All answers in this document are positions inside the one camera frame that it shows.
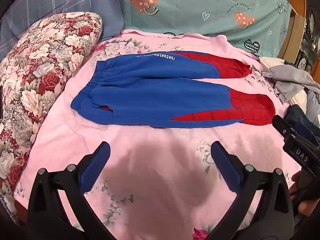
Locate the blue plaid pillow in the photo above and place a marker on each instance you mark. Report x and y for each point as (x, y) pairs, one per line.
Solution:
(50, 7)

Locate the grey garment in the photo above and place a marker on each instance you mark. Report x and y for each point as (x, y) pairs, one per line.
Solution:
(292, 80)

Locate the blue and red pants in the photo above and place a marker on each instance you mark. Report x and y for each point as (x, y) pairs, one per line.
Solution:
(160, 90)

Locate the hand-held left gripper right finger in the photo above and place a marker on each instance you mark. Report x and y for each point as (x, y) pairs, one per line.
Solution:
(224, 166)

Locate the wooden headboard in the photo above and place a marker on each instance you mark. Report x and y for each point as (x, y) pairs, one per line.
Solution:
(295, 25)

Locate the pink floral blanket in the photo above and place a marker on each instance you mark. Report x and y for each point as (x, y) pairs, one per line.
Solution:
(155, 155)

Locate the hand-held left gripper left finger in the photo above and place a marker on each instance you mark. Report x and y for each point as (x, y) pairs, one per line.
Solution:
(97, 166)

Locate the light blue garment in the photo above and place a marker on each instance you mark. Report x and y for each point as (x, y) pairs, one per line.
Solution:
(313, 107)

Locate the person's right hand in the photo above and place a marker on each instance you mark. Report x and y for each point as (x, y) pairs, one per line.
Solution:
(304, 206)

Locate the dark blue garment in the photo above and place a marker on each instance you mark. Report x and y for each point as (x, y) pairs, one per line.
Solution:
(297, 113)

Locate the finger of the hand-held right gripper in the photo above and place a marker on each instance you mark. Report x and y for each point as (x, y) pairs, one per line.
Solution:
(303, 131)
(282, 127)

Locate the white cloth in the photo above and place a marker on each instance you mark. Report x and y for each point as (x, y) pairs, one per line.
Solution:
(271, 62)

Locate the red and white floral pillow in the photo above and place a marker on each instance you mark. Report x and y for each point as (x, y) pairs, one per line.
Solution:
(42, 80)

